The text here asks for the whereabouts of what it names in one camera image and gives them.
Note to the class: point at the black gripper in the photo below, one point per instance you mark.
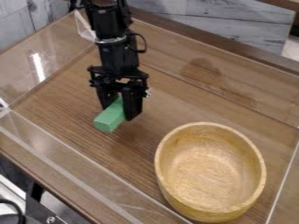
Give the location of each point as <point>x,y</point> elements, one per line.
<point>108,84</point>

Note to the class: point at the green rectangular block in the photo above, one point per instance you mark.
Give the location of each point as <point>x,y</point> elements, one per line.
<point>110,117</point>

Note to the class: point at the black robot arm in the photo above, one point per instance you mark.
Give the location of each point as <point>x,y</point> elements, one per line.
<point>109,20</point>

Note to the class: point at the light wooden bowl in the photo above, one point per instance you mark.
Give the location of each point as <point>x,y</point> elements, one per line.
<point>209,170</point>

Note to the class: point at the black metal table leg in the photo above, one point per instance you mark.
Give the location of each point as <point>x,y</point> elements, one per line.
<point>36,213</point>

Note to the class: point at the clear acrylic corner bracket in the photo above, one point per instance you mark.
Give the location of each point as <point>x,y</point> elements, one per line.
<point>82,27</point>

